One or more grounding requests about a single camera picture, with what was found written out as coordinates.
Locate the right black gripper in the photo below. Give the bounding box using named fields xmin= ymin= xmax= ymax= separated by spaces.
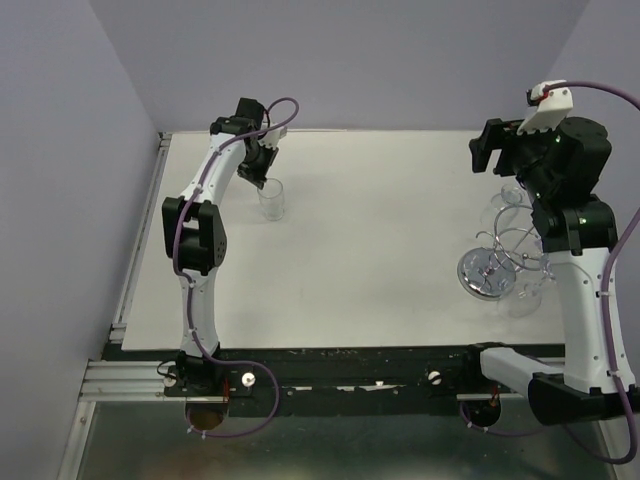
xmin=469 ymin=114 xmax=562 ymax=200

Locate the short clear wine glass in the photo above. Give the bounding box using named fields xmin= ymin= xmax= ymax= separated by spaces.
xmin=257 ymin=178 xmax=285 ymax=221

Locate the ribbed wine glass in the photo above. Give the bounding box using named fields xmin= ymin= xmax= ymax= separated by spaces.
xmin=480 ymin=184 xmax=528 ymax=229

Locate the chrome wine glass rack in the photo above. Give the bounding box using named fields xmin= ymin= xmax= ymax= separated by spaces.
xmin=456 ymin=205 xmax=543 ymax=302

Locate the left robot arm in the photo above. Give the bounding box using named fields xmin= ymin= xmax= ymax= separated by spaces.
xmin=161 ymin=98 xmax=283 ymax=395

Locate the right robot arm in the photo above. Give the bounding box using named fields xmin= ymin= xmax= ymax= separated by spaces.
xmin=459 ymin=117 xmax=639 ymax=426

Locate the right wine glass on rack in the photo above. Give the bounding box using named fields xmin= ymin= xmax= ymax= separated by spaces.
xmin=529 ymin=235 xmax=549 ymax=269

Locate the tall wine glass on rack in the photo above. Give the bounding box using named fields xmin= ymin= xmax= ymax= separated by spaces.
xmin=497 ymin=260 xmax=555 ymax=319

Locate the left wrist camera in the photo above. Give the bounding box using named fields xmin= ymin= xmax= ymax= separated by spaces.
xmin=259 ymin=126 xmax=288 ymax=150

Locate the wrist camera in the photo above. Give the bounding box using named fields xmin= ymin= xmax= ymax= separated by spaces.
xmin=259 ymin=126 xmax=288 ymax=150
xmin=517 ymin=80 xmax=574 ymax=136

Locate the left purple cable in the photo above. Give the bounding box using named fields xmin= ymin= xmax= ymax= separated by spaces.
xmin=172 ymin=96 xmax=301 ymax=441

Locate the purple cable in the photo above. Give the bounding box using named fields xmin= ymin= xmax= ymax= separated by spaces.
xmin=172 ymin=96 xmax=301 ymax=441
xmin=547 ymin=79 xmax=640 ymax=466

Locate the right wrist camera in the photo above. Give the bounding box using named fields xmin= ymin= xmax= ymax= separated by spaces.
xmin=517 ymin=80 xmax=574 ymax=136

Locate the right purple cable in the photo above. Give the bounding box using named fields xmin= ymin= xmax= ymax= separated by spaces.
xmin=547 ymin=79 xmax=640 ymax=466

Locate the black mounting base plate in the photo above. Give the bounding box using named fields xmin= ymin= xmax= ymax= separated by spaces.
xmin=164 ymin=346 xmax=508 ymax=426

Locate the aluminium rail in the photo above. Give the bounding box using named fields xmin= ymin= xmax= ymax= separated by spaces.
xmin=78 ymin=360 xmax=171 ymax=401

